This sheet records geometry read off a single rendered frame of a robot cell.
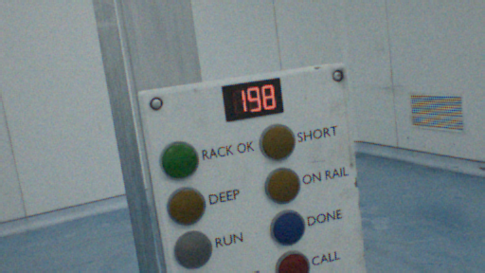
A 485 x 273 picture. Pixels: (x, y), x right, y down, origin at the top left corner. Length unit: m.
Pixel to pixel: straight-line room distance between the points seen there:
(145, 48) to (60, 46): 3.70
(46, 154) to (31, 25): 0.98
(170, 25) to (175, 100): 0.09
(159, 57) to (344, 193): 0.20
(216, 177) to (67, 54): 3.77
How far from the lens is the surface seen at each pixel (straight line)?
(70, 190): 4.21
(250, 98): 0.39
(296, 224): 0.42
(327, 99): 0.42
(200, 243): 0.40
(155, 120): 0.38
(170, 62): 0.44
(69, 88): 4.13
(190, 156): 0.38
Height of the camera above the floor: 1.10
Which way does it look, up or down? 10 degrees down
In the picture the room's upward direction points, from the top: 8 degrees counter-clockwise
